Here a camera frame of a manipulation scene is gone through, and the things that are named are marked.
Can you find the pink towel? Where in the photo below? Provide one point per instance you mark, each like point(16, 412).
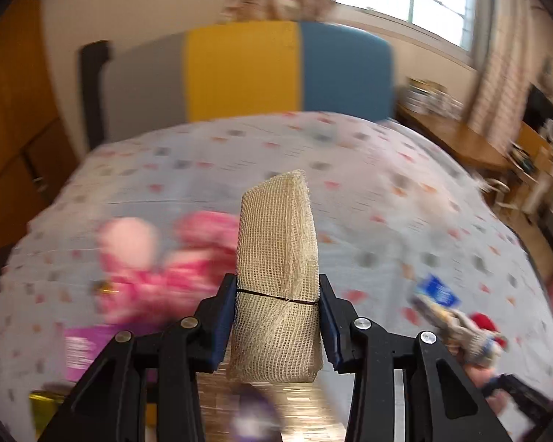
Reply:
point(481, 375)

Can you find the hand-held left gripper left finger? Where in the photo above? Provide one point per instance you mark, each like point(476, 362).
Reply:
point(221, 327)

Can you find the ornate silver tissue box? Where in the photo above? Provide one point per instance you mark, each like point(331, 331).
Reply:
point(299, 405)

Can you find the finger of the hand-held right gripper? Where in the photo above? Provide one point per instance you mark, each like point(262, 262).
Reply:
point(520, 398)

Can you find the beige mesh roll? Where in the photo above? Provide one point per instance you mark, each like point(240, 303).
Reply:
point(276, 262)

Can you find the orange wooden wardrobe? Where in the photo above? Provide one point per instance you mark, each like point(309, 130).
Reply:
point(14, 124)

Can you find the gold box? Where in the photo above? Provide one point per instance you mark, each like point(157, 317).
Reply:
point(46, 407)

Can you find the purple cardboard box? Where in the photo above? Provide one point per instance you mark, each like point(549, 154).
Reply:
point(87, 347)

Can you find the pink spotted plush toy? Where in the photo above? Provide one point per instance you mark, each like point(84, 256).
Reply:
point(184, 262)

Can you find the patterned light blue tablecloth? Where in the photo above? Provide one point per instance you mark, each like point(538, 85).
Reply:
point(350, 193)

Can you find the wooden desk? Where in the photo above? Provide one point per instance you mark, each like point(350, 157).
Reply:
point(461, 142)

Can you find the black monitor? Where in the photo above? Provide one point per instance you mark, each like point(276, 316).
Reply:
point(541, 106)

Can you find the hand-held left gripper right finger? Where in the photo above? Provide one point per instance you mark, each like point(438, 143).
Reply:
point(329, 327)

